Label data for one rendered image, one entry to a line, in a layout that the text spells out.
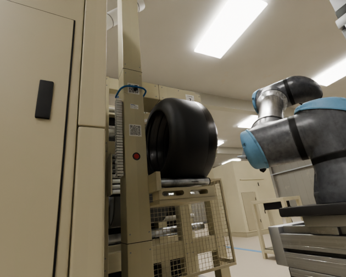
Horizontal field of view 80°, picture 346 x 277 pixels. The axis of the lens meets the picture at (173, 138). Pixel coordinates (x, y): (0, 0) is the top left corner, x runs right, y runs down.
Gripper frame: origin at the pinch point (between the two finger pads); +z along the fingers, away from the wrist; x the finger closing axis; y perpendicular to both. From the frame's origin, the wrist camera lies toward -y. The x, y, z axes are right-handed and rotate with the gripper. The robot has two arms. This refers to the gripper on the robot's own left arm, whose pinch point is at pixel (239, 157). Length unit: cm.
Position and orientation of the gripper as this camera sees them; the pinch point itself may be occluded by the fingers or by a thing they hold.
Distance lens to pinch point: 127.5
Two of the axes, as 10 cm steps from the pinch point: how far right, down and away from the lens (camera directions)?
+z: -9.3, 0.9, 3.6
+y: -1.1, -9.9, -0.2
